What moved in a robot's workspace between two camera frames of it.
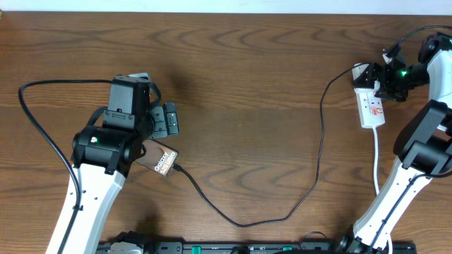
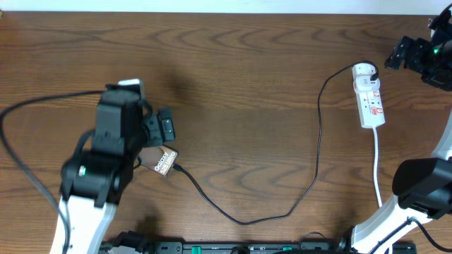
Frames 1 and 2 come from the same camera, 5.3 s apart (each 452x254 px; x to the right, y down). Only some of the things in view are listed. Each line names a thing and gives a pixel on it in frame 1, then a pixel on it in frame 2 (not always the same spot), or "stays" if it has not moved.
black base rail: (256, 248) stays
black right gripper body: (400, 82) → (435, 63)
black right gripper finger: (365, 74) → (402, 48)
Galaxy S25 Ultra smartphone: (158, 156) stays
